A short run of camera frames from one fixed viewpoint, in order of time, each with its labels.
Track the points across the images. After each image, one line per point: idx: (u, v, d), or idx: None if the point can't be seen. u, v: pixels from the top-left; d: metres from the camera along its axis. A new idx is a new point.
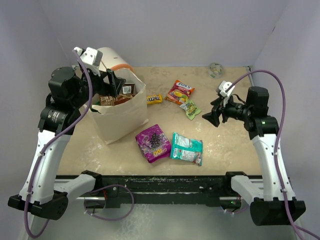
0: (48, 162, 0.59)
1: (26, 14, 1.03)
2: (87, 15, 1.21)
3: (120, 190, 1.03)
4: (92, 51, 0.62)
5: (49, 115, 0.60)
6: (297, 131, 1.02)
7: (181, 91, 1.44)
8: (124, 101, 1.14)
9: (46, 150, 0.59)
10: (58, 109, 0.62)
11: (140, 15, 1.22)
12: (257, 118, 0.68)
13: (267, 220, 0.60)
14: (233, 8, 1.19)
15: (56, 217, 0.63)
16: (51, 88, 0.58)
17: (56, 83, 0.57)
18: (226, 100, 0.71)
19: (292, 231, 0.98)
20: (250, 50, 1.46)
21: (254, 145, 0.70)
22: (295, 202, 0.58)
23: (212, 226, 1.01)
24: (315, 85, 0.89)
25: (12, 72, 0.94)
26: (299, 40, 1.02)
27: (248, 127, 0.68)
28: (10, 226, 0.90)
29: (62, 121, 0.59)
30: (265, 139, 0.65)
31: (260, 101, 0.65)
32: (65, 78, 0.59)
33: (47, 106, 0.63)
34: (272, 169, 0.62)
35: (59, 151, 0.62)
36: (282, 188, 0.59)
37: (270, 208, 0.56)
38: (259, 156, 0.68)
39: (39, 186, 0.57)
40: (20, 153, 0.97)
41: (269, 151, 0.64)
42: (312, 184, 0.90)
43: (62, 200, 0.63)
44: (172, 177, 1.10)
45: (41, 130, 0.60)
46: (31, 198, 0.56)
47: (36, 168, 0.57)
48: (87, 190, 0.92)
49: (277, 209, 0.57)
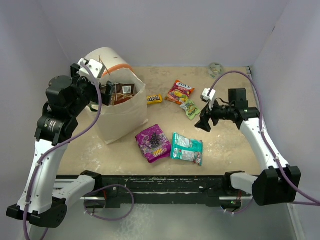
0: (45, 171, 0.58)
1: (26, 14, 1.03)
2: (87, 16, 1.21)
3: (120, 190, 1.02)
4: (97, 65, 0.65)
5: (46, 124, 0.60)
6: (297, 131, 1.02)
7: (181, 91, 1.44)
8: (124, 100, 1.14)
9: (44, 159, 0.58)
10: (55, 117, 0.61)
11: (140, 15, 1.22)
12: (240, 109, 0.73)
13: (269, 193, 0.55)
14: (233, 8, 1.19)
15: (55, 225, 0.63)
16: (49, 96, 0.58)
17: (53, 91, 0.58)
18: (211, 104, 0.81)
19: (292, 231, 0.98)
20: (249, 50, 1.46)
21: (243, 134, 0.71)
22: (290, 167, 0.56)
23: (212, 226, 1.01)
24: (315, 86, 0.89)
25: (12, 72, 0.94)
26: (299, 40, 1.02)
27: (234, 119, 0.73)
28: (11, 226, 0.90)
29: (59, 129, 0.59)
30: (250, 122, 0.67)
31: (239, 95, 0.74)
32: (62, 86, 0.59)
33: (44, 115, 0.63)
34: (262, 144, 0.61)
35: (57, 160, 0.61)
36: (274, 156, 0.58)
37: (268, 176, 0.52)
38: (250, 142, 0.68)
39: (37, 196, 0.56)
40: (20, 153, 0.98)
41: (256, 131, 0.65)
42: (312, 184, 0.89)
43: (61, 208, 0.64)
44: (172, 177, 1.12)
45: (38, 139, 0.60)
46: (30, 208, 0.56)
47: (34, 178, 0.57)
48: (87, 192, 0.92)
49: (275, 177, 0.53)
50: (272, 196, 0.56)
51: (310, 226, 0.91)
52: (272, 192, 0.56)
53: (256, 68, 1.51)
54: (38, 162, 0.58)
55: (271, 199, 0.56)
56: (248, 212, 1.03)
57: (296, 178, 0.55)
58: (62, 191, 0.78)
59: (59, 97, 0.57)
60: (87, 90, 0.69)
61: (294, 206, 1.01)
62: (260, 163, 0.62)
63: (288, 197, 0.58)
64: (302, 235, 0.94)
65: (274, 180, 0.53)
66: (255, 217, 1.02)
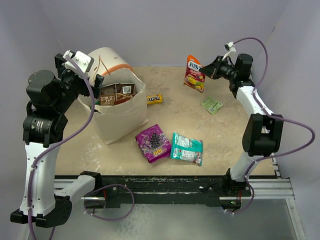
0: (42, 174, 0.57)
1: (25, 15, 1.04)
2: (87, 15, 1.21)
3: (120, 190, 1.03)
4: (85, 58, 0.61)
5: (32, 125, 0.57)
6: (297, 131, 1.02)
7: (194, 76, 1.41)
8: (124, 100, 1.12)
9: (38, 163, 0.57)
10: (41, 117, 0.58)
11: (140, 15, 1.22)
12: (239, 79, 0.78)
13: (255, 141, 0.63)
14: (233, 8, 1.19)
15: (63, 221, 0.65)
16: (30, 95, 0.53)
17: (34, 89, 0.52)
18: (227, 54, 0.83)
19: (292, 231, 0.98)
20: (249, 51, 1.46)
21: (238, 99, 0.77)
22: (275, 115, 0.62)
23: (212, 227, 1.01)
24: (314, 86, 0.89)
25: (12, 73, 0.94)
26: (299, 41, 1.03)
27: (231, 88, 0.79)
28: (11, 225, 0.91)
29: (48, 129, 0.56)
30: (244, 87, 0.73)
31: (243, 67, 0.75)
32: (44, 82, 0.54)
33: (29, 115, 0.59)
34: (251, 101, 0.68)
35: (52, 161, 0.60)
36: (261, 106, 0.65)
37: (253, 119, 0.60)
38: (244, 104, 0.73)
39: (38, 199, 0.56)
40: (20, 153, 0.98)
41: (248, 93, 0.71)
42: (313, 182, 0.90)
43: (65, 205, 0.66)
44: (172, 177, 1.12)
45: (27, 142, 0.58)
46: (34, 211, 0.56)
47: (31, 183, 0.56)
48: (87, 191, 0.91)
49: (260, 120, 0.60)
50: (259, 141, 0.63)
51: (309, 226, 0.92)
52: (259, 139, 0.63)
53: (255, 68, 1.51)
54: (32, 167, 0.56)
55: (257, 146, 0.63)
56: (248, 211, 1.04)
57: (278, 123, 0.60)
58: (64, 190, 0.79)
59: (43, 95, 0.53)
60: (74, 84, 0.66)
61: (294, 206, 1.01)
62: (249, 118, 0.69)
63: (273, 145, 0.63)
64: (302, 235, 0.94)
65: (258, 123, 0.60)
66: (255, 217, 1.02)
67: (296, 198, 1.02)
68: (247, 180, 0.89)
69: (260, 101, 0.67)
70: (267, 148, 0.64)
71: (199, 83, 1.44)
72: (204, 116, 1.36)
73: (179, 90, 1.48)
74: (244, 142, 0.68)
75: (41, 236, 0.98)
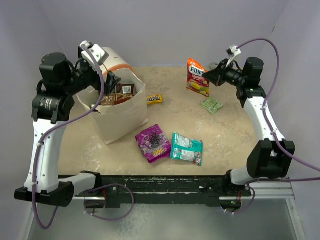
0: (49, 151, 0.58)
1: (26, 15, 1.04)
2: (88, 16, 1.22)
3: (120, 190, 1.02)
4: (99, 51, 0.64)
5: (41, 103, 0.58)
6: (297, 131, 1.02)
7: (197, 81, 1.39)
8: (124, 100, 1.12)
9: (45, 139, 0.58)
10: (50, 96, 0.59)
11: (140, 15, 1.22)
12: (247, 87, 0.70)
13: (262, 167, 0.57)
14: (233, 9, 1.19)
15: (66, 204, 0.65)
16: (42, 73, 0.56)
17: (47, 66, 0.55)
18: (231, 59, 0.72)
19: (292, 231, 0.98)
20: (249, 51, 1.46)
21: (246, 110, 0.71)
22: (286, 141, 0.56)
23: (212, 227, 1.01)
24: (314, 86, 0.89)
25: (12, 72, 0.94)
26: (299, 41, 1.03)
27: (239, 96, 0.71)
28: (11, 225, 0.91)
29: (56, 107, 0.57)
30: (253, 98, 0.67)
31: (253, 73, 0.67)
32: (56, 60, 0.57)
33: (39, 94, 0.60)
34: (261, 119, 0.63)
35: (58, 140, 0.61)
36: (271, 130, 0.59)
37: (262, 148, 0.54)
38: (251, 118, 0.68)
39: (44, 175, 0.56)
40: (20, 152, 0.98)
41: (258, 108, 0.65)
42: (313, 183, 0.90)
43: (68, 187, 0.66)
44: (172, 177, 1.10)
45: (36, 119, 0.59)
46: (38, 188, 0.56)
47: (38, 158, 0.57)
48: (86, 188, 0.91)
49: (269, 149, 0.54)
50: (266, 169, 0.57)
51: (309, 226, 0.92)
52: (265, 166, 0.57)
53: None
54: (39, 142, 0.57)
55: (263, 173, 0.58)
56: (248, 211, 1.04)
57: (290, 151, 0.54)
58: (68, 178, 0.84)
59: (53, 73, 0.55)
60: (86, 74, 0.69)
61: (294, 206, 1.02)
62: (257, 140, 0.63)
63: (281, 172, 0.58)
64: (302, 235, 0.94)
65: (267, 152, 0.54)
66: (255, 217, 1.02)
67: (296, 198, 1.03)
68: (246, 184, 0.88)
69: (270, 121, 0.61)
70: (274, 175, 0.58)
71: (203, 88, 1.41)
72: (204, 116, 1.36)
73: (178, 90, 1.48)
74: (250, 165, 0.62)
75: (42, 236, 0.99)
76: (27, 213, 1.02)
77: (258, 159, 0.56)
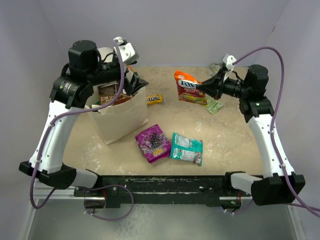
0: (57, 133, 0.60)
1: (26, 15, 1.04)
2: (88, 16, 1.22)
3: (120, 190, 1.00)
4: (131, 50, 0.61)
5: (61, 86, 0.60)
6: (296, 131, 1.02)
7: (192, 93, 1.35)
8: (125, 101, 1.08)
9: (56, 121, 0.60)
10: (72, 80, 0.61)
11: (140, 15, 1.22)
12: (252, 100, 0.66)
13: (269, 198, 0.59)
14: (233, 9, 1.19)
15: (64, 187, 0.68)
16: (70, 56, 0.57)
17: (75, 51, 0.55)
18: (227, 74, 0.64)
19: (292, 231, 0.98)
20: (249, 51, 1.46)
21: (250, 127, 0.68)
22: (295, 176, 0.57)
23: (212, 226, 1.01)
24: (314, 86, 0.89)
25: (13, 72, 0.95)
26: (298, 41, 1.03)
27: (243, 110, 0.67)
28: (11, 226, 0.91)
29: (73, 93, 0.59)
30: (260, 118, 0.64)
31: (258, 84, 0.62)
32: (86, 47, 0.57)
33: (62, 76, 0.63)
34: (269, 147, 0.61)
35: (68, 125, 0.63)
36: (281, 163, 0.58)
37: (270, 185, 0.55)
38: (256, 138, 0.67)
39: (48, 156, 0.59)
40: (21, 152, 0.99)
41: (265, 130, 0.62)
42: (313, 183, 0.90)
43: (69, 172, 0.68)
44: (172, 177, 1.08)
45: (52, 100, 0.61)
46: (40, 166, 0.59)
47: (46, 138, 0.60)
48: (86, 185, 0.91)
49: (277, 185, 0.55)
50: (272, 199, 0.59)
51: (309, 226, 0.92)
52: (272, 197, 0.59)
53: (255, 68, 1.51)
54: (50, 123, 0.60)
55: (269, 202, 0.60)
56: (248, 211, 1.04)
57: (300, 185, 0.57)
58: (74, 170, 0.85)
59: (80, 59, 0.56)
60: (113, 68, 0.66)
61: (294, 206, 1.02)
62: (264, 168, 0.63)
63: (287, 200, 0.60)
64: (302, 235, 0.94)
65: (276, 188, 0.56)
66: (255, 217, 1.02)
67: None
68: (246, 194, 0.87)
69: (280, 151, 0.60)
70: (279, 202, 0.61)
71: (199, 99, 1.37)
72: (204, 116, 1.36)
73: None
74: (255, 192, 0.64)
75: (41, 235, 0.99)
76: (27, 212, 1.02)
77: (268, 192, 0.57)
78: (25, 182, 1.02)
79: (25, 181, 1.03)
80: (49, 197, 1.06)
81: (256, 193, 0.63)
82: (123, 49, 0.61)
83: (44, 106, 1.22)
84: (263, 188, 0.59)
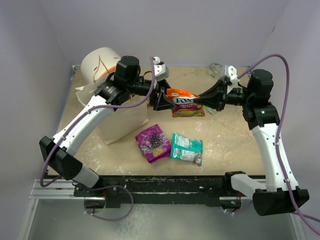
0: (89, 121, 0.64)
1: (26, 14, 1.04)
2: (89, 16, 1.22)
3: (120, 190, 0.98)
4: (162, 69, 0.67)
5: (107, 87, 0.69)
6: (297, 131, 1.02)
7: None
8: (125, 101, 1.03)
9: (93, 110, 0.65)
10: (115, 86, 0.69)
11: (140, 15, 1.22)
12: (257, 107, 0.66)
13: (271, 211, 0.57)
14: (233, 8, 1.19)
15: (66, 177, 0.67)
16: (117, 67, 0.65)
17: (122, 64, 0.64)
18: (230, 88, 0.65)
19: (292, 231, 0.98)
20: (249, 52, 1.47)
21: (253, 136, 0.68)
22: (298, 190, 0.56)
23: (212, 226, 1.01)
24: (315, 86, 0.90)
25: (13, 72, 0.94)
26: (299, 42, 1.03)
27: (247, 117, 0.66)
28: (11, 226, 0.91)
29: (114, 97, 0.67)
30: (266, 129, 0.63)
31: (262, 91, 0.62)
32: (132, 62, 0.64)
33: (107, 80, 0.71)
34: (274, 160, 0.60)
35: (99, 119, 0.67)
36: (286, 178, 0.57)
37: (274, 198, 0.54)
38: (260, 148, 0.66)
39: (73, 136, 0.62)
40: (21, 152, 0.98)
41: (270, 141, 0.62)
42: (313, 182, 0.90)
43: (78, 166, 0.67)
44: (172, 177, 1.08)
45: (96, 95, 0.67)
46: (61, 143, 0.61)
47: (79, 120, 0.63)
48: (86, 184, 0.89)
49: (280, 197, 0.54)
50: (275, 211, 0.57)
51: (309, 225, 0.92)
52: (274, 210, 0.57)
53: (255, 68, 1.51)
54: (88, 110, 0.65)
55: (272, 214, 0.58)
56: (248, 212, 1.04)
57: (302, 199, 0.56)
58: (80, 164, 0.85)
59: (125, 70, 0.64)
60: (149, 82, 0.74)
61: None
62: (266, 180, 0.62)
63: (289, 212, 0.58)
64: (302, 235, 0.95)
65: (280, 200, 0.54)
66: (255, 217, 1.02)
67: None
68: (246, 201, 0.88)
69: (285, 165, 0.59)
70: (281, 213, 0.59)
71: None
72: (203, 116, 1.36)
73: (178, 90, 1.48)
74: (257, 205, 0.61)
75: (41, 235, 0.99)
76: (27, 212, 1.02)
77: (273, 203, 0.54)
78: (25, 182, 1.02)
79: (25, 180, 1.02)
80: (49, 197, 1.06)
81: (258, 207, 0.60)
82: (157, 66, 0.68)
83: (44, 105, 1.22)
84: (268, 197, 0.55)
